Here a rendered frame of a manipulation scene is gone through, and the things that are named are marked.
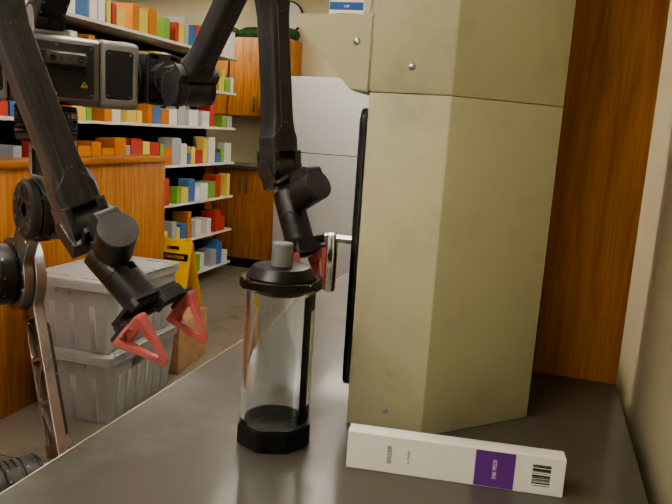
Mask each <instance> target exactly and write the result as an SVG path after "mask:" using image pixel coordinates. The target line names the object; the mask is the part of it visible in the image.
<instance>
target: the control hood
mask: <svg viewBox="0 0 672 504"><path fill-rule="evenodd" d="M293 19H294V23H295V24H296V25H297V26H298V27H299V29H300V30H301V31H302V32H303V33H304V35H305V36H306V37H307V38H308V39H309V41H310V42H311V43H312V44H313V45H314V47H315V48H316V49H317V50H318V51H319V53H320V54H321V55H322V56H323V57H324V59H325V60H326V61H327V62H328V63H329V65H330V66H331V67H332V68H333V69H334V71H335V72H336V73H337V74H338V75H339V77H340V78H341V79H342V80H343V81H344V83H345V84H346V85H347V86H348V87H349V89H350V90H353V91H354V92H358V93H361V94H365V95H369V93H370V92H371V91H370V82H371V68H372V53H373V39H374V25H375V15H373V14H316V13H295V15H293Z"/></svg>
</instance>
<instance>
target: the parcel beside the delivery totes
mask: <svg viewBox="0 0 672 504"><path fill-rule="evenodd" d="M200 309H201V314H202V319H203V322H204V325H205V328H207V307H200ZM183 319H184V320H185V321H186V322H187V323H188V324H189V325H190V326H191V327H192V328H193V329H195V330H196V331H197V332H199V329H198V327H197V324H196V322H195V320H194V317H193V315H192V312H191V310H190V307H188V308H187V310H186V311H185V312H184V315H183ZM199 333H200V332H199ZM205 352H206V342H205V343H204V344H202V343H200V342H199V341H197V340H195V339H194V338H192V337H191V336H189V335H188V334H186V333H185V332H183V331H182V330H180V329H178V328H177V333H176V334H174V340H173V348H172V355H171V361H170V367H169V373H170V374H177V375H178V374H179V373H181V372H182V371H183V370H184V369H186V368H187V367H188V366H189V365H191V364H192V363H193V362H194V361H196V360H197V359H198V358H199V357H200V356H202V355H203V354H204V353H205Z"/></svg>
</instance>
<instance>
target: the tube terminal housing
mask: <svg viewBox="0 0 672 504"><path fill-rule="evenodd" d="M575 5H576V0H376V11H375V25H374V39H373V53H372V68H371V82H370V91H371V92H370V93H369V107H368V121H367V135H366V150H365V164H364V178H363V192H362V206H361V220H360V235H359V249H358V263H357V277H356V291H355V305H354V320H353V334H352V348H351V362H350V376H349V391H348V405H347V419H346V422H347V423H355V424H363V425H370V426H378V427H385V428H393V429H400V430H408V431H415V432H423V433H430V434H437V433H443V432H448V431H453V430H459V429H464V428H470V427H475V426H480V425H486V424H491V423H497V422H502V421H507V420H513V419H518V418H524V417H526V416H527V408H528V399H529V391H530V383H531V374H532V366H533V357H534V349H535V341H536V332H537V324H538V315H539V307H540V299H541V290H542V282H543V274H544V265H545V257H546V248H547V240H548V232H549V223H550V215H551V206H552V198H553V190H554V181H555V173H556V164H557V156H558V148H559V139H560V131H561V122H562V114H563V105H564V97H565V89H566V80H567V72H568V64H569V55H570V47H571V38H572V30H573V22H574V13H575Z"/></svg>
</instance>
